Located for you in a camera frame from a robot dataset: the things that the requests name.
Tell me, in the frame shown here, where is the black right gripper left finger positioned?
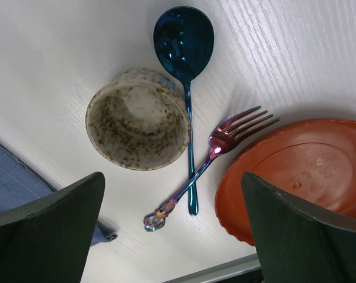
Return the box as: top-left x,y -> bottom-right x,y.
0,172 -> 105,282

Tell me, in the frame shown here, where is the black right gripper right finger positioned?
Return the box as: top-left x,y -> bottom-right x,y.
241,172 -> 356,282

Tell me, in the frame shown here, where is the blue cloth placemat gold print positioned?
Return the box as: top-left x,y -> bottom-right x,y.
0,145 -> 117,246

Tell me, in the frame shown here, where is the orange plastic plate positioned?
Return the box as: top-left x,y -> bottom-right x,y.
215,119 -> 356,245

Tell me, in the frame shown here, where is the speckled ceramic cup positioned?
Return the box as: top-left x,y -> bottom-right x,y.
85,68 -> 190,171

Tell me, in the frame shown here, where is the iridescent purple fork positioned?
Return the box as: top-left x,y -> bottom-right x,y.
143,106 -> 280,232

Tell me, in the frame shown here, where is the blue metal spoon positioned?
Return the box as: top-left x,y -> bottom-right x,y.
153,5 -> 216,217

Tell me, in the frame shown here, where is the aluminium front rail base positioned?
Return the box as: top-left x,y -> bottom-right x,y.
167,254 -> 261,283

